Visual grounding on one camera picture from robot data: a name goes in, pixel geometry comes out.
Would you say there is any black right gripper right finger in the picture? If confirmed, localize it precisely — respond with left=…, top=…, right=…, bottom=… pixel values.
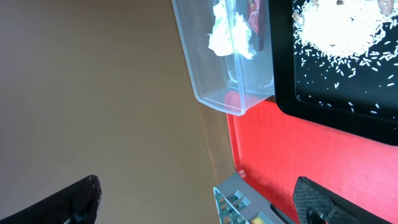
left=293, top=177, right=389, bottom=224

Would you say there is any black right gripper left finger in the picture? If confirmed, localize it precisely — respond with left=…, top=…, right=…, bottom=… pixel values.
left=1, top=175, right=102, bottom=224

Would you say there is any yellow plastic cup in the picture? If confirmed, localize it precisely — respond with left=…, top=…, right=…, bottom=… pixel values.
left=250, top=217, right=266, bottom=224

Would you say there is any rice food waste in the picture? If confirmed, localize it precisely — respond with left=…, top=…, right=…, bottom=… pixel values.
left=292, top=0, right=398, bottom=114

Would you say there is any white napkin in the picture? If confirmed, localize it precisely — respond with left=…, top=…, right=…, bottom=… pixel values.
left=208, top=0, right=257, bottom=60

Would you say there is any red candy wrapper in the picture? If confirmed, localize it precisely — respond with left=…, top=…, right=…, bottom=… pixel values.
left=248, top=0, right=265, bottom=51

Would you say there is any grey dishwasher rack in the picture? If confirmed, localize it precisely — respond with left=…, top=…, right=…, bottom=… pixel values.
left=213, top=173, right=294, bottom=224

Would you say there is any black waste tray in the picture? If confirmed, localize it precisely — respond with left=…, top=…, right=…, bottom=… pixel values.
left=269, top=0, right=397, bottom=146

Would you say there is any red plastic tray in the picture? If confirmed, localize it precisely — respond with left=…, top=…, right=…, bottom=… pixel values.
left=227, top=101, right=397, bottom=223

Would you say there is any clear plastic bin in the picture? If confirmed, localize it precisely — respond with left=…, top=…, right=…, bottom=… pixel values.
left=172, top=0, right=275, bottom=116

